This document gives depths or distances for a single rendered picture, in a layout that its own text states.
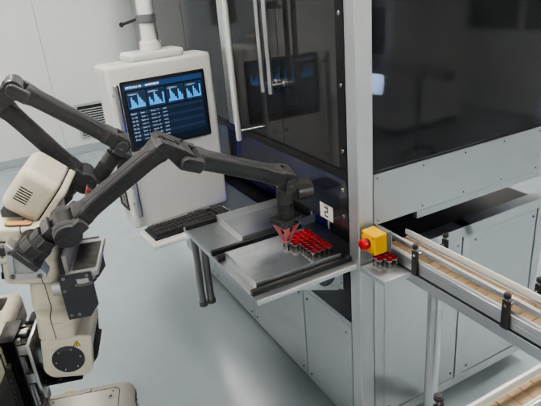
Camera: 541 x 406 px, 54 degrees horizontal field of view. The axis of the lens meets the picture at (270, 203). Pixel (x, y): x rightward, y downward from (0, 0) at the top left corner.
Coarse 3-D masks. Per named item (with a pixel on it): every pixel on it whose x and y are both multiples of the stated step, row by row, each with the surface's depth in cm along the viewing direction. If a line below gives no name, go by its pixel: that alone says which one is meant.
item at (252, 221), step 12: (264, 204) 239; (276, 204) 242; (228, 216) 232; (240, 216) 234; (252, 216) 233; (264, 216) 232; (312, 216) 222; (228, 228) 220; (240, 228) 223; (252, 228) 222; (264, 228) 221; (240, 240) 211
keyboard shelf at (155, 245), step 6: (180, 216) 261; (156, 222) 256; (144, 234) 243; (180, 234) 240; (186, 234) 239; (144, 240) 242; (150, 240) 237; (162, 240) 236; (168, 240) 236; (174, 240) 236; (180, 240) 238; (156, 246) 232; (162, 246) 233
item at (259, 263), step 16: (272, 240) 205; (240, 256) 200; (256, 256) 199; (272, 256) 198; (288, 256) 197; (336, 256) 189; (240, 272) 187; (256, 272) 188; (272, 272) 187; (288, 272) 181
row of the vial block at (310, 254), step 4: (296, 240) 198; (300, 240) 198; (300, 244) 196; (304, 244) 195; (300, 248) 197; (304, 248) 193; (308, 248) 192; (312, 248) 191; (300, 252) 198; (304, 252) 194; (308, 252) 191; (312, 252) 189; (304, 256) 195; (308, 256) 192; (312, 256) 189; (316, 256) 190; (312, 260) 190; (316, 260) 191
